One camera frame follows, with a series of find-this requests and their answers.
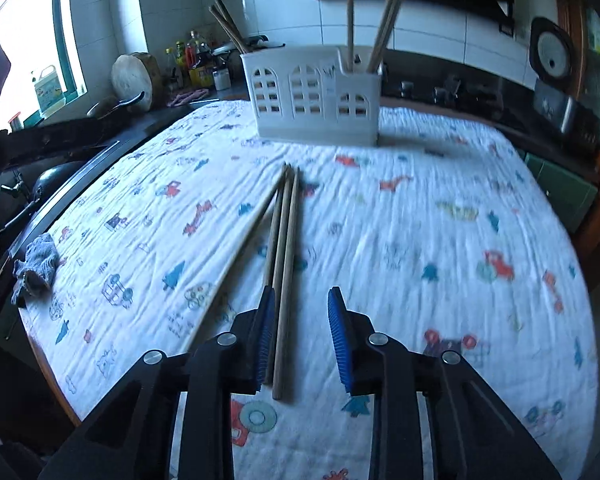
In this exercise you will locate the long wooden chopstick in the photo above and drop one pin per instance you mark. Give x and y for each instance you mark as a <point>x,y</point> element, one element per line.
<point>234,24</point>
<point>278,230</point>
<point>225,30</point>
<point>287,270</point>
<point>350,20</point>
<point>254,225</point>
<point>230,27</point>
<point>382,25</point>
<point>391,20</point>

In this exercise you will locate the round wooden cutting board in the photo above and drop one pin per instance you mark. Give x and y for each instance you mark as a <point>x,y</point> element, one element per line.
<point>132,80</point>

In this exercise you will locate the green cabinet doors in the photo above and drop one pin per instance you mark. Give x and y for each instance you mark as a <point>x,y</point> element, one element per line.
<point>565,190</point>

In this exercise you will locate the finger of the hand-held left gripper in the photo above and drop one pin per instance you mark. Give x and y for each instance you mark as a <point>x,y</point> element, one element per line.
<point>45,137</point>

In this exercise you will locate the red-lidded jar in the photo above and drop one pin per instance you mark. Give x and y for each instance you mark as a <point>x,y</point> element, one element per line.
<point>15,124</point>

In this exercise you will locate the metal sink faucet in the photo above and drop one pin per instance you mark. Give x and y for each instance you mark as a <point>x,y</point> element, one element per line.
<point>17,195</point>

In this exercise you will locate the grey rag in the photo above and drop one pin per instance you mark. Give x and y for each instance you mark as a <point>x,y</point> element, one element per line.
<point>35,265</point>

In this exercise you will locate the group of condiment bottles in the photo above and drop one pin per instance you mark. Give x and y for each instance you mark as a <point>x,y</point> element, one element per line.
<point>195,50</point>

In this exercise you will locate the gas stove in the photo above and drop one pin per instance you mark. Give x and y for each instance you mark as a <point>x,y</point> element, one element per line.
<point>430,92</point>

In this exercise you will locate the small white jar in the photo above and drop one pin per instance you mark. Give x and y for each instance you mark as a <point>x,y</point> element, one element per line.
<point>221,80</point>

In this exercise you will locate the black rice cooker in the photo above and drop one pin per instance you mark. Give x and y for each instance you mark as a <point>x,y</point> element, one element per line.
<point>555,75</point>

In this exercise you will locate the yellow tin can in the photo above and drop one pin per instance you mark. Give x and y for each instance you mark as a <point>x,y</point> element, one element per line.
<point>201,76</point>

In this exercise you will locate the plastic detergent bottle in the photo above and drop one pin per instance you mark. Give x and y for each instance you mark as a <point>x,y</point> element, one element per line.
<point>49,87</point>

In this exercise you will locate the kitchen window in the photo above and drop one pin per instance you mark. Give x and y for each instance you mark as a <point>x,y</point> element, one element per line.
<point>25,35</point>

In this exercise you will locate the white plastic utensil holder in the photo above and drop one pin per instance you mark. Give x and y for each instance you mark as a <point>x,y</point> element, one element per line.
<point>305,105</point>

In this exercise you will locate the white printed tablecloth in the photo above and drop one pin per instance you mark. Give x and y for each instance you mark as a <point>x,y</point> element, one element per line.
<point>405,240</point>

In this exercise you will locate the pink cloth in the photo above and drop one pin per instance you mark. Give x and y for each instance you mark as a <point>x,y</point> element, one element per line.
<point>187,97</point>

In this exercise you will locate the yellow-capped sauce bottle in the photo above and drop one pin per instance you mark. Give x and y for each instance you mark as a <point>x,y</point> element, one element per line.
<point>171,67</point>

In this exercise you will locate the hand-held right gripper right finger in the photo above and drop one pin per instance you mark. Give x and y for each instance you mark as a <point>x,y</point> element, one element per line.
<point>340,340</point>

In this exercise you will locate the metal pressure cooker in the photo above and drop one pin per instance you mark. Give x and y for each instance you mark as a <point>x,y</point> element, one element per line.
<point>252,45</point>

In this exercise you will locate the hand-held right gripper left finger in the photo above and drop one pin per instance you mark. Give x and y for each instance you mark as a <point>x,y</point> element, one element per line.
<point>265,330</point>

